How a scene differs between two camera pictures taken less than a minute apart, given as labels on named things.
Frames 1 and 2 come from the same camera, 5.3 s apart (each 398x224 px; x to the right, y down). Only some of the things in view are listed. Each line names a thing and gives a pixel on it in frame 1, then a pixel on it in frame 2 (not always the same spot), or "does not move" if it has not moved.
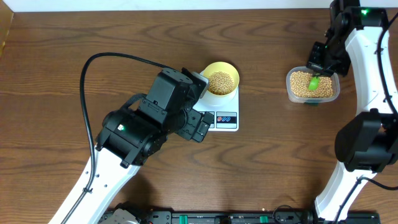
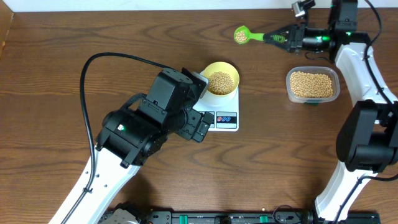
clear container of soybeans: (298, 80) does not move
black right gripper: (313, 63) to (291, 32)
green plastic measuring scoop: (314, 83) to (242, 35)
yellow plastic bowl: (223, 78) does not move
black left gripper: (187, 129) does not move
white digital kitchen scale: (225, 110) does not move
